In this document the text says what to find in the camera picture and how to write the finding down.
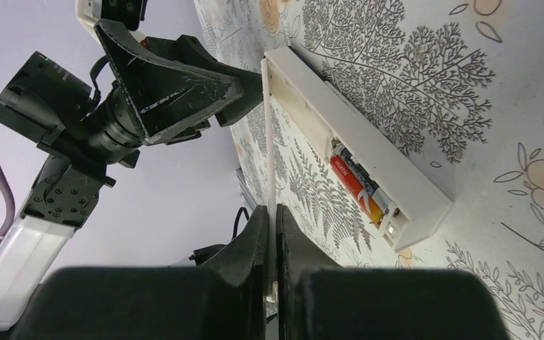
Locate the red orange battery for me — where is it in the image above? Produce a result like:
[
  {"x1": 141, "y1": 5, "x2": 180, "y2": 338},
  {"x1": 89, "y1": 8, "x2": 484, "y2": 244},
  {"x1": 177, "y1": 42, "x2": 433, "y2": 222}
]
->
[{"x1": 330, "y1": 155, "x2": 384, "y2": 227}]

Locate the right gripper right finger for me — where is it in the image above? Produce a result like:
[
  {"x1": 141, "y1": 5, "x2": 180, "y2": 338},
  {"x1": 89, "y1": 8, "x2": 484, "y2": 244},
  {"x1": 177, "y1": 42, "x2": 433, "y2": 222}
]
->
[{"x1": 276, "y1": 205, "x2": 508, "y2": 339}]

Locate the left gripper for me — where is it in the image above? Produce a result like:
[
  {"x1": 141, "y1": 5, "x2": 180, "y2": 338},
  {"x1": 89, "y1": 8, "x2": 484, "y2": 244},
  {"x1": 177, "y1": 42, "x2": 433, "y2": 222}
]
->
[{"x1": 84, "y1": 19, "x2": 263, "y2": 164}]

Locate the red black battery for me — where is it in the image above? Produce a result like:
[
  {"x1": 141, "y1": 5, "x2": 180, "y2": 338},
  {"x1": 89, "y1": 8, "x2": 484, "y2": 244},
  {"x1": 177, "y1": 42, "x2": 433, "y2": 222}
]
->
[{"x1": 337, "y1": 144, "x2": 392, "y2": 213}]

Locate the floral table mat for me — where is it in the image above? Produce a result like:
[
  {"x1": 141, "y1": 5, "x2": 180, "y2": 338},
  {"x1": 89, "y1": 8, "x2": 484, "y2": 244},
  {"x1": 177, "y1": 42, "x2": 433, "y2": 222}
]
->
[{"x1": 195, "y1": 1, "x2": 544, "y2": 339}]

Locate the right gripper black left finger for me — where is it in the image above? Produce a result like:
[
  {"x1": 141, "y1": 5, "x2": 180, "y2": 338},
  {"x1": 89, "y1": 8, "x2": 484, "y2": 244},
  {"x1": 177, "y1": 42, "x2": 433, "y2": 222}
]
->
[{"x1": 11, "y1": 206, "x2": 268, "y2": 339}]

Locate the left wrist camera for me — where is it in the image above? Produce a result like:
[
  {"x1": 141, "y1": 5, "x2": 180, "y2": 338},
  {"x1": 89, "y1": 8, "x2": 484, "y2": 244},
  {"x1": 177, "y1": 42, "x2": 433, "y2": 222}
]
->
[{"x1": 75, "y1": 0, "x2": 147, "y2": 42}]

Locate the white remote control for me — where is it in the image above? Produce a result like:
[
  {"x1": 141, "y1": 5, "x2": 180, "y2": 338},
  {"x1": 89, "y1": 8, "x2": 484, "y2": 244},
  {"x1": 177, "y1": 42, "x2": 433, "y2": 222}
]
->
[{"x1": 264, "y1": 46, "x2": 453, "y2": 252}]

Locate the white remote battery cover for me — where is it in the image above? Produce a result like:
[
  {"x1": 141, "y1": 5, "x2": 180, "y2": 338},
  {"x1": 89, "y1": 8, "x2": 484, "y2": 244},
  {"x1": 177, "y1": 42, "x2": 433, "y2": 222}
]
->
[{"x1": 261, "y1": 57, "x2": 277, "y2": 302}]

